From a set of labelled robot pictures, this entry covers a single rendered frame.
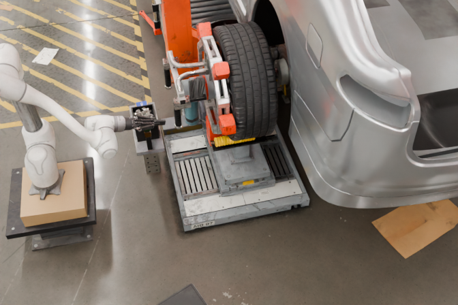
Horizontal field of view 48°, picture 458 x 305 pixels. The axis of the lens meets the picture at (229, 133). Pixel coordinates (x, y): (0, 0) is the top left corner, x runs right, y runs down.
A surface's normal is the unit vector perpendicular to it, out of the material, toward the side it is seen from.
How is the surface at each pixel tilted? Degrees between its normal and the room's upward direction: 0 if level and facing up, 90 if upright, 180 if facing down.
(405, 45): 22
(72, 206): 4
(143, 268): 0
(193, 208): 0
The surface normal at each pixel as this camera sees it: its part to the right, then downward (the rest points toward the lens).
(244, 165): 0.00, -0.69
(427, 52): 0.09, -0.38
